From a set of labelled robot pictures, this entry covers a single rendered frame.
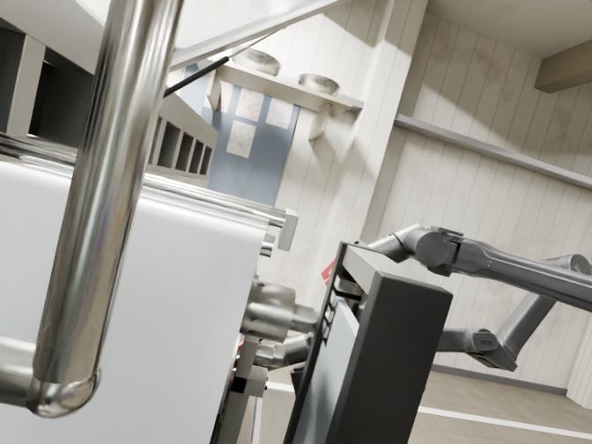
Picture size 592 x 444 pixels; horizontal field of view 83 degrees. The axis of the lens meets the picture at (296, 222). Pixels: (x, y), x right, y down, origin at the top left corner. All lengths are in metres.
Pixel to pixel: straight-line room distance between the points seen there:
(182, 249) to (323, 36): 3.37
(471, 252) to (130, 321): 0.53
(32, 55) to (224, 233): 0.36
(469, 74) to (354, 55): 1.22
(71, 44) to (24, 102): 0.11
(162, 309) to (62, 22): 0.42
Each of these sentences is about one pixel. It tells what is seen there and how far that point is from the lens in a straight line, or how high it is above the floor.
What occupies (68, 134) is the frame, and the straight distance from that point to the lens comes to 0.69.
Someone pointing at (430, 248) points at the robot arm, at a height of 1.45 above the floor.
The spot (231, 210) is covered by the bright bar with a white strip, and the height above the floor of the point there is 1.45.
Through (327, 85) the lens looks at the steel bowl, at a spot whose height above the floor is 2.35.
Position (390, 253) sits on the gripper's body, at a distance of 0.63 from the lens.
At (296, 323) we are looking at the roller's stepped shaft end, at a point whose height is 1.33.
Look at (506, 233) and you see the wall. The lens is 4.35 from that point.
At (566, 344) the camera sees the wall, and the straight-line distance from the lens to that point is 5.34.
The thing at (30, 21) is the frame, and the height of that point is 1.59.
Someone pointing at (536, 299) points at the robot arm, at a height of 1.38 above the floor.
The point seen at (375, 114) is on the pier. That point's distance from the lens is 3.29.
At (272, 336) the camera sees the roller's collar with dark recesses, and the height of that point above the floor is 1.32.
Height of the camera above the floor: 1.47
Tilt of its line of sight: 4 degrees down
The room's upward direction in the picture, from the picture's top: 15 degrees clockwise
